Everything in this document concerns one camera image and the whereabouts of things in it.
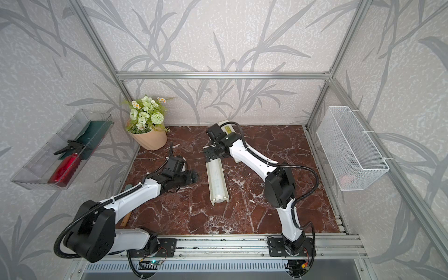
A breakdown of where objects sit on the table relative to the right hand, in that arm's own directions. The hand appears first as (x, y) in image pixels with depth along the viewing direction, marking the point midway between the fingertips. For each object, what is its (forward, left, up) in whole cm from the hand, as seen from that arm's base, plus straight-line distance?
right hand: (214, 151), depth 88 cm
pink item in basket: (-19, -57, +5) cm, 61 cm away
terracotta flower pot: (+11, +37, -4) cm, 39 cm away
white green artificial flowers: (+14, +34, +13) cm, 39 cm away
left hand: (-10, +11, -9) cm, 17 cm away
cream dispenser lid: (+3, -7, +17) cm, 18 cm away
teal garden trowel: (-12, +48, -15) cm, 51 cm away
